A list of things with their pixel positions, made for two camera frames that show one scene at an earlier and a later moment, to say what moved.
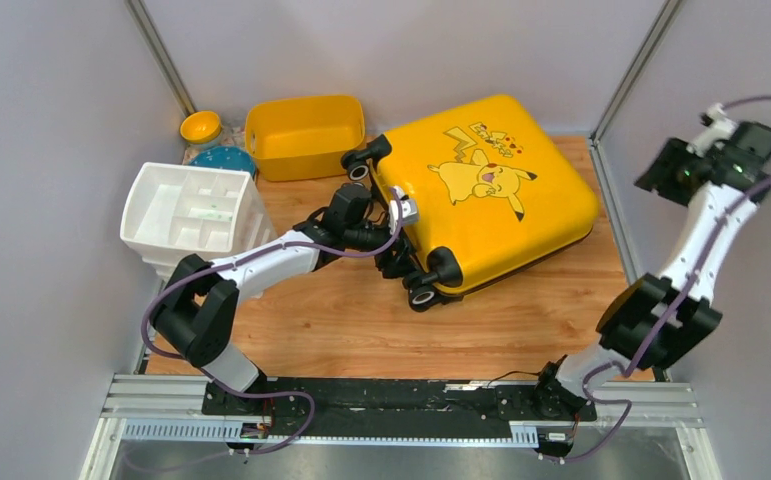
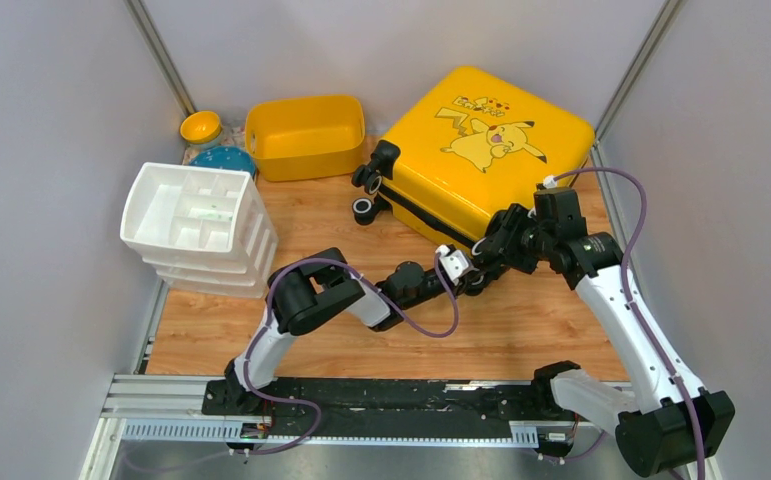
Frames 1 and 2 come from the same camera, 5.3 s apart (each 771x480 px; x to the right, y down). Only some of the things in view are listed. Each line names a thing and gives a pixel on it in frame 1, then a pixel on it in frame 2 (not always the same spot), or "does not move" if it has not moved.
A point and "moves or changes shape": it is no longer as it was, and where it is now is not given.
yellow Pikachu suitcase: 493,189 moves or changes shape
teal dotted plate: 226,157 does not move
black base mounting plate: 386,406 does not move
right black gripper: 655,174 → 501,240
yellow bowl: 200,127 does not move
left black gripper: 392,267 → 468,282
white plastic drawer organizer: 173,211 does not move
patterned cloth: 232,135 does not move
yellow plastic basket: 304,137 does not move
